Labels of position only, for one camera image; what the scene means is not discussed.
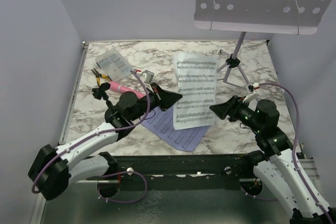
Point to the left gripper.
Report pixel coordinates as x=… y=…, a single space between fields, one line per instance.
x=165 y=99

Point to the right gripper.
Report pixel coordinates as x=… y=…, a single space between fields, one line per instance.
x=233 y=107

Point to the lilac paper sheet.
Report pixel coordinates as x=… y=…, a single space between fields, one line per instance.
x=161 y=124

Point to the white sheet music page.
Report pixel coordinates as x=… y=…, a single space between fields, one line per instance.
x=196 y=76

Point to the lilac music stand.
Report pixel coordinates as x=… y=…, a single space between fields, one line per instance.
x=294 y=17

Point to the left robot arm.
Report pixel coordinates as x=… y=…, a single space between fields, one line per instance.
x=55 y=168

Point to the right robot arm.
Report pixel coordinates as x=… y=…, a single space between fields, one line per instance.
x=276 y=163

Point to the pink toy microphone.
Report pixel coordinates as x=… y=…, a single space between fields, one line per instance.
x=116 y=87

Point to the clear plastic compartment box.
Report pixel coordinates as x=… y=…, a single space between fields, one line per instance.
x=114 y=65

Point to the black microphone desk stand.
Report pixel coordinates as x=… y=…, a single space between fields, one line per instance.
x=100 y=93

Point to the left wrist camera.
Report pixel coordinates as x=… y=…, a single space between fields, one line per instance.
x=146 y=76

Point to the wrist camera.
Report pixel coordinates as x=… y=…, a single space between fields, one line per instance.
x=146 y=76
x=253 y=94

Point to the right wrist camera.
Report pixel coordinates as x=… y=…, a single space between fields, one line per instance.
x=253 y=94

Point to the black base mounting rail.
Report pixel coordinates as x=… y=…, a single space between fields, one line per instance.
x=177 y=172

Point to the yellow handled pliers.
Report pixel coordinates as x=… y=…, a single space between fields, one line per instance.
x=99 y=76

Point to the aluminium extrusion frame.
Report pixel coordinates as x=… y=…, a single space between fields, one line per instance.
x=38 y=209

